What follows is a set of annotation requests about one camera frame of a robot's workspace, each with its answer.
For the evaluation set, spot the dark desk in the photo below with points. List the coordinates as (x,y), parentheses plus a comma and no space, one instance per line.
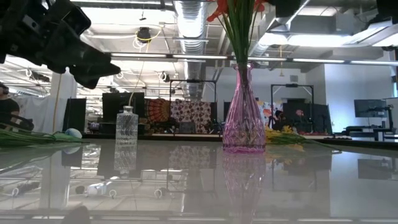
(370,129)

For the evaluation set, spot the yellow artificial flower bunch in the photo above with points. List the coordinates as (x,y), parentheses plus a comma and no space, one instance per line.
(280,135)
(18,137)

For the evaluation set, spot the silver ceiling duct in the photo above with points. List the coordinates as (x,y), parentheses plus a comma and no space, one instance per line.
(191,25)

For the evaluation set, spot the dark computer monitor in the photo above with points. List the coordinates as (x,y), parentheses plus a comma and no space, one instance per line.
(370,108)

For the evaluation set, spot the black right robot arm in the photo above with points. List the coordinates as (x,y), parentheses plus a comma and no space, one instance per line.
(287,7)

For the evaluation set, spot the wide black panel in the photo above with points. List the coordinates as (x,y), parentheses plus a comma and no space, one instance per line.
(112,105)

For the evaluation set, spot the clear glass vase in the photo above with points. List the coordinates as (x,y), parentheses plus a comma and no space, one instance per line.
(127,127)

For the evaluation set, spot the red artificial flower bunch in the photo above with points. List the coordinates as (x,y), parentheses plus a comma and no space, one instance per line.
(239,31)

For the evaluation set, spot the white artificial tulip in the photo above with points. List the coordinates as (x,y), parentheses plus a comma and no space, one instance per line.
(73,132)

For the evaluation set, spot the colourful patterned cloth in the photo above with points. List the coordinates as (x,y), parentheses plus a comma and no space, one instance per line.
(269,112)

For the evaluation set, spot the orange mandala cloth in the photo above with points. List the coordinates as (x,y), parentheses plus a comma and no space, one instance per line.
(157,110)

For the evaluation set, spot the long ceiling light strip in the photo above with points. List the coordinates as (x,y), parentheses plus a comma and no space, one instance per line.
(199,57)

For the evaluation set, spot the pink glass vase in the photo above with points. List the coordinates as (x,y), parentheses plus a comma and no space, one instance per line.
(244,124)

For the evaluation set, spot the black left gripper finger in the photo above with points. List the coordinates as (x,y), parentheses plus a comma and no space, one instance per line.
(93,74)
(93,57)

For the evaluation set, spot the person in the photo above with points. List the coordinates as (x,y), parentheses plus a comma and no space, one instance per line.
(7,107)

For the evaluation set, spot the black metal stand frame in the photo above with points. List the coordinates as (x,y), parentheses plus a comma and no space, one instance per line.
(192,81)
(292,85)

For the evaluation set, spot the white red floral cloth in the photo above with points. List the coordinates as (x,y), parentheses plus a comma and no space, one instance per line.
(191,113)

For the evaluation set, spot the narrow black panel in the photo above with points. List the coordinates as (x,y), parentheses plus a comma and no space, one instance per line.
(74,115)

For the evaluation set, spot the round black ceiling device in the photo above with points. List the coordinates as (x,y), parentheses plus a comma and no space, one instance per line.
(144,34)

